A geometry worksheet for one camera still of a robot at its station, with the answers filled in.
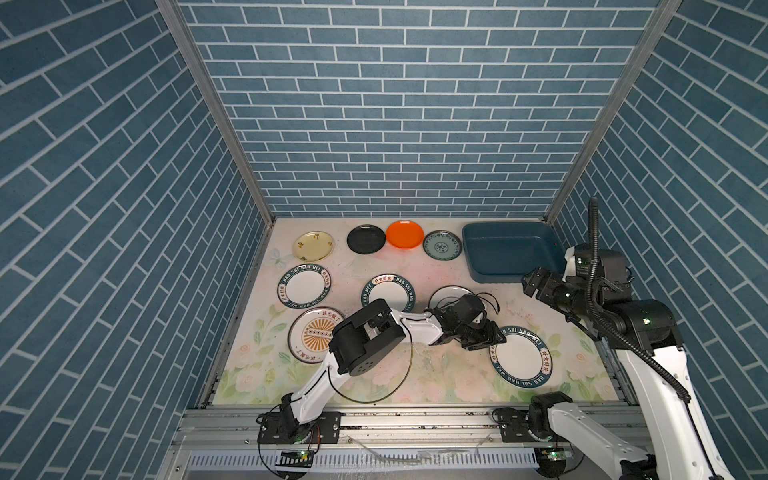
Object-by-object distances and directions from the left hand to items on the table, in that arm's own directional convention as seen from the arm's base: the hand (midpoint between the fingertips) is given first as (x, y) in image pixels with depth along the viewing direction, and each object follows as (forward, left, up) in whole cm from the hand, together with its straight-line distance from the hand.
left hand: (502, 345), depth 84 cm
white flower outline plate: (+18, +12, -2) cm, 22 cm away
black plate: (+47, +41, -8) cm, 64 cm away
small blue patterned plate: (+40, +12, -3) cm, 42 cm away
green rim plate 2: (+20, +30, -5) cm, 36 cm away
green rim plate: (+23, +61, -3) cm, 65 cm away
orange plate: (+46, +26, -3) cm, 53 cm away
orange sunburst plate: (+6, +56, -4) cm, 57 cm away
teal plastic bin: (+39, -12, -5) cm, 41 cm away
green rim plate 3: (-3, -6, -2) cm, 8 cm away
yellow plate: (+41, +61, -4) cm, 73 cm away
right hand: (+5, -1, +26) cm, 27 cm away
